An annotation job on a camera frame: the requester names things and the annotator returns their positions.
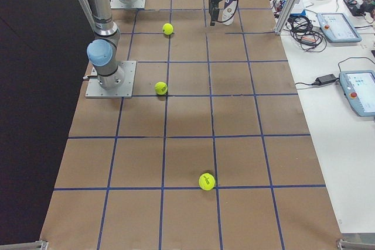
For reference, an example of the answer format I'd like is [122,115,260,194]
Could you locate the white blue tennis ball can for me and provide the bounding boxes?
[221,0,237,25]

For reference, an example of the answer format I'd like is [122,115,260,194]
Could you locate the tennis ball centre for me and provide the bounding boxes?
[162,23,174,35]

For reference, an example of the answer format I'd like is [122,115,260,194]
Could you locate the tennis ball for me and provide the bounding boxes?
[162,23,174,35]
[154,81,168,95]

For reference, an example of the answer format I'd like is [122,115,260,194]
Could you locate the tennis ball right side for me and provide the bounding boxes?
[154,81,168,95]

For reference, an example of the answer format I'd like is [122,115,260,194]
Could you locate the blue white box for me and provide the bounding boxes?
[291,0,306,16]

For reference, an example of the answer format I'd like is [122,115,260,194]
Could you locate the upper teach pendant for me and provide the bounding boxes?
[316,13,362,43]

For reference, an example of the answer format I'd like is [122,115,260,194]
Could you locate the teach pendant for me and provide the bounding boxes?
[316,13,362,43]
[339,70,374,117]

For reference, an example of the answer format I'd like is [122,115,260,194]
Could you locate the black power brick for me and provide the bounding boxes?
[314,74,338,86]

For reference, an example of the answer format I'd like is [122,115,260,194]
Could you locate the lower teach pendant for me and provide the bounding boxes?
[339,70,374,117]

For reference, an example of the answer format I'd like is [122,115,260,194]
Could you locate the tangled black cables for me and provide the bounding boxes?
[288,17,326,53]

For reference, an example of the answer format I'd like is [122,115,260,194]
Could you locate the right aluminium frame post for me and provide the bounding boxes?
[274,0,311,36]

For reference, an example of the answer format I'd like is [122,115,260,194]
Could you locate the frame foot bracket right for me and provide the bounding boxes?
[337,239,375,250]

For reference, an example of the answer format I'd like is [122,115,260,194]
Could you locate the frame foot bracket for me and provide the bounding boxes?
[0,240,49,250]
[337,239,375,250]

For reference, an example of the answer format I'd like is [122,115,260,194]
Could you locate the frame foot bracket left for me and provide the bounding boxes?
[0,240,49,250]

